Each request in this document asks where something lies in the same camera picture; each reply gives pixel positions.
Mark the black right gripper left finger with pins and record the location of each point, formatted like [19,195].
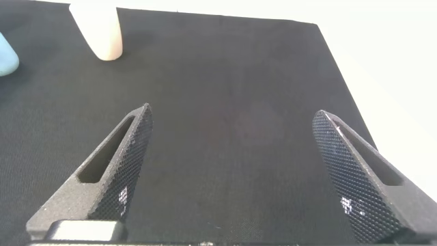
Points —
[102,191]

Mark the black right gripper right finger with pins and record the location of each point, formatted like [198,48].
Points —
[362,184]

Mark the cream plastic cup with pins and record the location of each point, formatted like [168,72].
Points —
[100,34]

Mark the light blue plastic cup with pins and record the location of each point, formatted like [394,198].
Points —
[6,58]

